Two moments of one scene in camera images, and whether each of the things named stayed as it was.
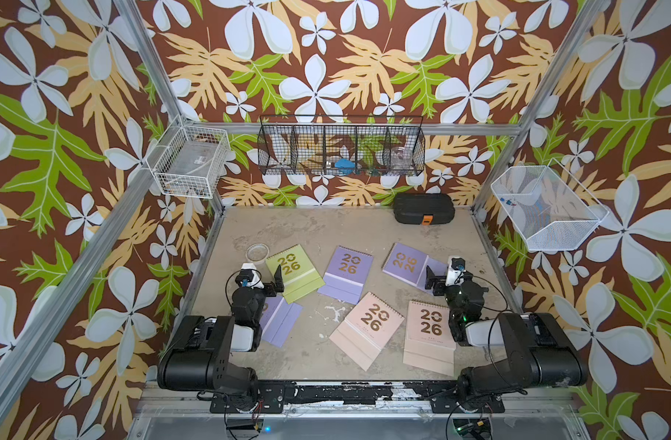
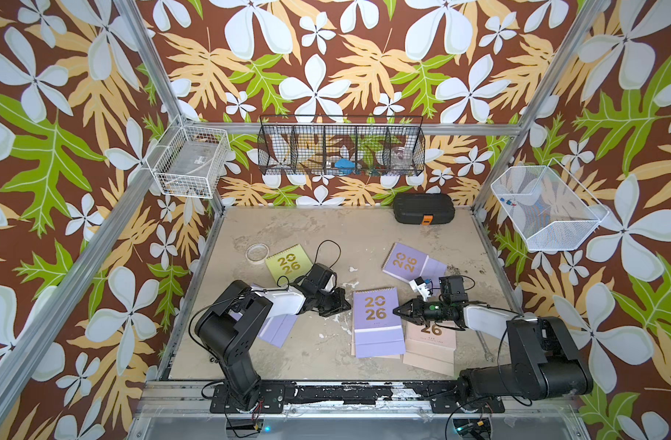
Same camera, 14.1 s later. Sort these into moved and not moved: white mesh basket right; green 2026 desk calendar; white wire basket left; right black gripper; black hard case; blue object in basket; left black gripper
Moved: left black gripper; right black gripper
Not moved: white wire basket left; green 2026 desk calendar; white mesh basket right; black hard case; blue object in basket
